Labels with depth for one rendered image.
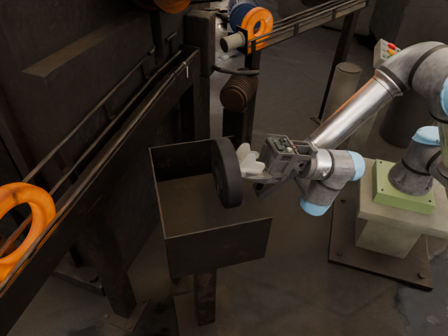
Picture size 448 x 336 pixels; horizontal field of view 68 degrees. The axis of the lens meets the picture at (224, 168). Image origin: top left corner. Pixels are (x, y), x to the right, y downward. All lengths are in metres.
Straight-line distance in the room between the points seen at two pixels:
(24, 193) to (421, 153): 1.14
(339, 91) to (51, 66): 1.29
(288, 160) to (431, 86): 0.36
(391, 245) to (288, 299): 0.48
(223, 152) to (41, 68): 0.44
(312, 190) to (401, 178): 0.54
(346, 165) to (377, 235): 0.70
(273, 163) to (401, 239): 0.90
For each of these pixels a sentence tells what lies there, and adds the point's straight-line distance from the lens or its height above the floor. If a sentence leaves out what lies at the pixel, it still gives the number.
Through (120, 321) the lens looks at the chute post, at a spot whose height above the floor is 0.01.
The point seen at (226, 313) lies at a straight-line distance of 1.31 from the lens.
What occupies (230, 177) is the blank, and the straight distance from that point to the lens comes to 0.66.
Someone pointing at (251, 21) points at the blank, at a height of 0.74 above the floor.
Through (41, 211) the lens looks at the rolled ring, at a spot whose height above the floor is 0.68.
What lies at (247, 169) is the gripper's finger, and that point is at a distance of 0.71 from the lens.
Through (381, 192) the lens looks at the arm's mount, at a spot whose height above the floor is 0.35.
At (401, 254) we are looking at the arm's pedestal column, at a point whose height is 0.05.
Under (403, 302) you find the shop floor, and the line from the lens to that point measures 1.52.
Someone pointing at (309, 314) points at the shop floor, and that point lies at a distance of 1.37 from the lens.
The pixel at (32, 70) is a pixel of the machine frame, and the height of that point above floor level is 0.87.
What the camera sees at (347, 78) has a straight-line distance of 1.70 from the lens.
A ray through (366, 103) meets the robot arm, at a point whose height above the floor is 0.77.
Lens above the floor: 1.21
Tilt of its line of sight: 42 degrees down
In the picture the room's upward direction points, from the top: 2 degrees clockwise
